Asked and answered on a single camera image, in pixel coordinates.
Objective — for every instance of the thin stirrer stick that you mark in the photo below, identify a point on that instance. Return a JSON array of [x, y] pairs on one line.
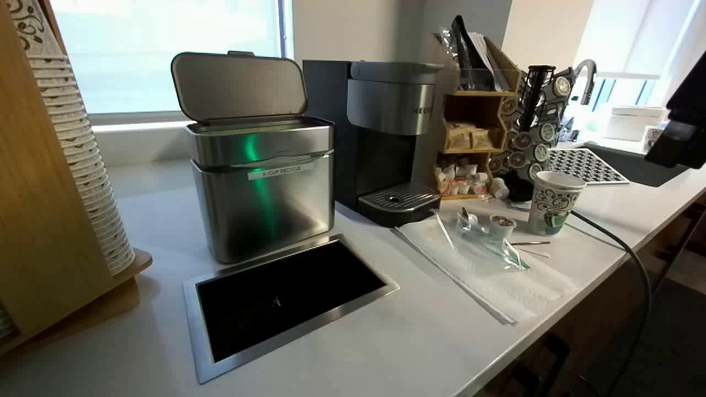
[[531, 241]]

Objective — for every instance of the wooden cup stack holder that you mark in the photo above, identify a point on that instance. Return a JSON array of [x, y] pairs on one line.
[[37, 243]]

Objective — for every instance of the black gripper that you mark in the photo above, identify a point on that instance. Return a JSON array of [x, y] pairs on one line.
[[687, 118]]

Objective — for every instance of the clear plastic sheet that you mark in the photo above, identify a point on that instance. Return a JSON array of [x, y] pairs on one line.
[[471, 288]]

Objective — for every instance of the chrome faucet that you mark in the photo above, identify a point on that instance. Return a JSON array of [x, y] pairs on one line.
[[588, 68]]

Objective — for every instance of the patterned drying mat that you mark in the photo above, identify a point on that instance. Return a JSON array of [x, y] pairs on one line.
[[586, 167]]

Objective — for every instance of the wooden condiment organizer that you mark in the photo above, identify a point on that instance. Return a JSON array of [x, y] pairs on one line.
[[477, 103]]

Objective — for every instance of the large bright window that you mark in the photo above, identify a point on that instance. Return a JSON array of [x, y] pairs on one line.
[[161, 51]]

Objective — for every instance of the patterned paper cup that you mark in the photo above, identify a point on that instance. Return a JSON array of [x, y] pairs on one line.
[[552, 207]]

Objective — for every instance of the metal framed countertop chute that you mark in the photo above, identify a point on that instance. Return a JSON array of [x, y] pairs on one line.
[[287, 294]]

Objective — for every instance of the black silver coffee machine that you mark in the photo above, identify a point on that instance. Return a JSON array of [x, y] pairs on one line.
[[382, 103]]

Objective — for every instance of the stack of paper cups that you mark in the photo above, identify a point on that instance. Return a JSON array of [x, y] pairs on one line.
[[80, 161]]

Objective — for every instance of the stainless steel lidded bin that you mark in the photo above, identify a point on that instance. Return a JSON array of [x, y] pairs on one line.
[[256, 200]]

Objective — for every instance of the clear bag with cutlery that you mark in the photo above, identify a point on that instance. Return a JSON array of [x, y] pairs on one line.
[[477, 235]]

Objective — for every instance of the black counter mat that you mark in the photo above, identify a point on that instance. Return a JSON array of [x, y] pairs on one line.
[[641, 170]]

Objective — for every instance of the window with white blind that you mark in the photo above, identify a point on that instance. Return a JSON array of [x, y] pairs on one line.
[[641, 46]]

